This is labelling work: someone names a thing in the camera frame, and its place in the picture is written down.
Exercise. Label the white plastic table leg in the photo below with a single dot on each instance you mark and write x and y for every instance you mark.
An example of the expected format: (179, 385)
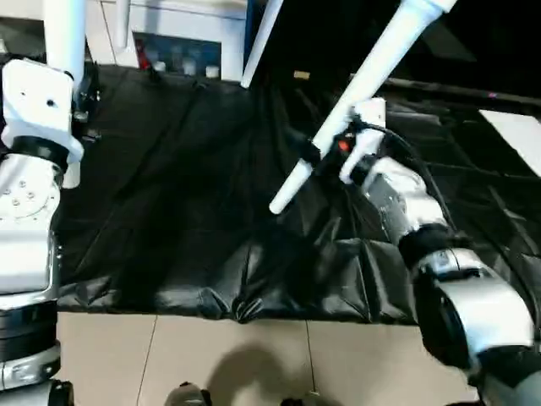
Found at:
(122, 21)
(262, 42)
(65, 34)
(385, 59)

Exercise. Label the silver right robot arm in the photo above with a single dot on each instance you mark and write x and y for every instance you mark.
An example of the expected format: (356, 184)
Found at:
(406, 203)

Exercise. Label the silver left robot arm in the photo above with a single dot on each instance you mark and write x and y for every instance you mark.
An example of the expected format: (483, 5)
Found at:
(25, 237)

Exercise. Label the small red bottle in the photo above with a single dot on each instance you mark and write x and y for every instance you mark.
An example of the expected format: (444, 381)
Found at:
(142, 57)

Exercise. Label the small tan box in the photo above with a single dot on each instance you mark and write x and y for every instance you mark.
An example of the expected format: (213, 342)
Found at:
(301, 75)

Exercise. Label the black work mat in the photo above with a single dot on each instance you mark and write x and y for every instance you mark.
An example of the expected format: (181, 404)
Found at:
(186, 211)

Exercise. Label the white glass-door cabinet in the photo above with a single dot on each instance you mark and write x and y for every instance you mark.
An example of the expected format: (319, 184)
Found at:
(194, 17)

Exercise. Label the white paper sheet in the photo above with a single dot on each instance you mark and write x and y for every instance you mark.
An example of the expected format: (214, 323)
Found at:
(520, 135)

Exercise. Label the dark robot right foot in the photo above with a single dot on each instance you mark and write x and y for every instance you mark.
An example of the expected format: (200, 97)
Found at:
(296, 400)

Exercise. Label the dark robot foot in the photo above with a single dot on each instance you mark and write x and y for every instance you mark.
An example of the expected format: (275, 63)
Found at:
(188, 396)
(296, 400)

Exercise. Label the dark robot left foot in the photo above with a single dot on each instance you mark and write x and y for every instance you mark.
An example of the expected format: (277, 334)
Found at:
(188, 396)

